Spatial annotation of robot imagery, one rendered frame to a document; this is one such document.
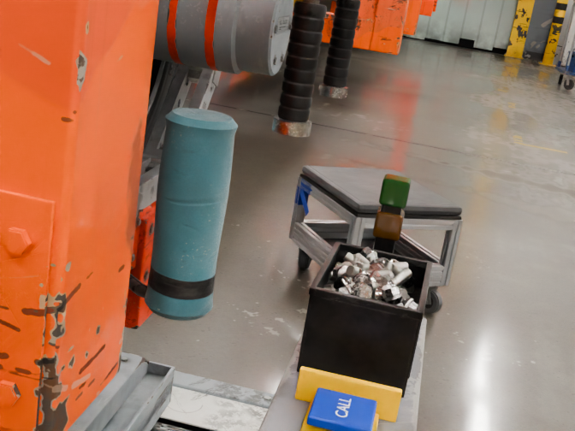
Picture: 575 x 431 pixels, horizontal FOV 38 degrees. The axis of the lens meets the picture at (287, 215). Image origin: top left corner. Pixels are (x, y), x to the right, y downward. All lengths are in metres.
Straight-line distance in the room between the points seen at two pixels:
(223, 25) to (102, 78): 0.44
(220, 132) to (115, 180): 0.31
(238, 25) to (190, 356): 1.14
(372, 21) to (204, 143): 3.82
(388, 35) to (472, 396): 2.97
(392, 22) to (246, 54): 3.71
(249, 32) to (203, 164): 0.18
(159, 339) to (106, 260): 1.38
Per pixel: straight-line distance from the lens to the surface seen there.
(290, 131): 0.95
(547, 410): 2.18
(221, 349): 2.11
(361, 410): 0.96
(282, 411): 0.98
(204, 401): 1.73
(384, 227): 1.23
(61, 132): 0.64
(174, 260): 1.06
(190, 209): 1.03
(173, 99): 1.37
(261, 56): 1.09
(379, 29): 4.79
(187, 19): 1.10
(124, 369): 1.50
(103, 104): 0.68
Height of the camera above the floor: 0.94
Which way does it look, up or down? 17 degrees down
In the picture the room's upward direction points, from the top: 9 degrees clockwise
